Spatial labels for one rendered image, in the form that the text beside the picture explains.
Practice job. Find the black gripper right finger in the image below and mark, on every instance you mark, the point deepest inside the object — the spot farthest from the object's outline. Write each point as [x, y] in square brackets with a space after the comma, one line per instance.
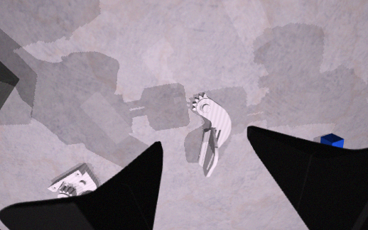
[327, 185]

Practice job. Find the blue rectangular block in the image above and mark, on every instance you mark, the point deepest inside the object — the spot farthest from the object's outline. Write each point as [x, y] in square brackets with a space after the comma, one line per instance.
[333, 140]

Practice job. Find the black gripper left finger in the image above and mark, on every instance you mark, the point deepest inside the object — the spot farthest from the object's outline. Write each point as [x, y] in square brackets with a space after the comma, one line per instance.
[127, 201]

